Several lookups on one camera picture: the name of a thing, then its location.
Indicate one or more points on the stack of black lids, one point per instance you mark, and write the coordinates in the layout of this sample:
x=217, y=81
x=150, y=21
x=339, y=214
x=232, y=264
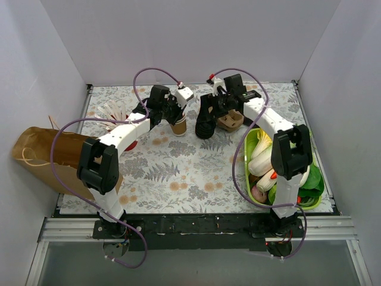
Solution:
x=205, y=127

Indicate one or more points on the green toy napa cabbage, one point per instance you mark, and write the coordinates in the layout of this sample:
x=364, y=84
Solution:
x=260, y=165

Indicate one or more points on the purple toy onion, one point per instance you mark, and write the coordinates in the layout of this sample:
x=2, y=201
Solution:
x=259, y=196

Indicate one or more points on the dark green toy leafy vegetable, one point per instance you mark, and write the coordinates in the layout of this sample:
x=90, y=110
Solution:
x=312, y=183

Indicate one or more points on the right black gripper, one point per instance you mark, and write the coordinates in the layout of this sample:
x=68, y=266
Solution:
x=212, y=105

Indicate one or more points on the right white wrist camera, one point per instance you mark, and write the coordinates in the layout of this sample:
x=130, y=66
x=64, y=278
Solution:
x=215, y=83

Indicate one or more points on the yellow toy napa cabbage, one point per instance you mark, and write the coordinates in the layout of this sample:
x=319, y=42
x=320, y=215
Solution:
x=264, y=141

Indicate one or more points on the brown paper bag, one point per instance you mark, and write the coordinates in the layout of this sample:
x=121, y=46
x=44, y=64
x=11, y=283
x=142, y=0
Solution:
x=32, y=151

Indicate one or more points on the small white toy cabbage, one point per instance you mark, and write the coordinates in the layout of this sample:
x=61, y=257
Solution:
x=266, y=183

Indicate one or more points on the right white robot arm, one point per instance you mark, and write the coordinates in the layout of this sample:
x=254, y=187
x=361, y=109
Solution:
x=291, y=152

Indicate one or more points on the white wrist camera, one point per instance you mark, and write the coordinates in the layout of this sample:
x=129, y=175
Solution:
x=215, y=83
x=183, y=95

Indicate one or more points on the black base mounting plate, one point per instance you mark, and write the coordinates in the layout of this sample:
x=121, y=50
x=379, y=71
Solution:
x=198, y=231

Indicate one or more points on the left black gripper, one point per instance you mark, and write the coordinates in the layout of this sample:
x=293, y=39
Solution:
x=174, y=110

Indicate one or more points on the brown paper coffee cup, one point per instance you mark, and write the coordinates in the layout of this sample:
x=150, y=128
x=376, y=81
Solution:
x=180, y=127

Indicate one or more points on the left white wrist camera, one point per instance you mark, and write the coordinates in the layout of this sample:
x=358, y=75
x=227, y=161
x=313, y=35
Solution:
x=183, y=95

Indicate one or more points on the brown cardboard cup carrier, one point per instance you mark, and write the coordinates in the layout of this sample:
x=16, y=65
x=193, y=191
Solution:
x=229, y=120

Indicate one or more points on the red plastic cup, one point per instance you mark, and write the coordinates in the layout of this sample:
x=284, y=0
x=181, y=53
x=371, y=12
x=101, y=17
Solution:
x=131, y=145

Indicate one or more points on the green plastic basket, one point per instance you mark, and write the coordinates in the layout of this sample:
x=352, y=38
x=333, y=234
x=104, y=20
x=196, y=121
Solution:
x=251, y=180

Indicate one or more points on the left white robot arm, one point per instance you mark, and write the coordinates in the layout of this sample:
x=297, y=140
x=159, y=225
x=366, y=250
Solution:
x=98, y=167

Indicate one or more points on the aluminium frame rail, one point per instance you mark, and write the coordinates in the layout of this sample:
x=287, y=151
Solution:
x=316, y=228

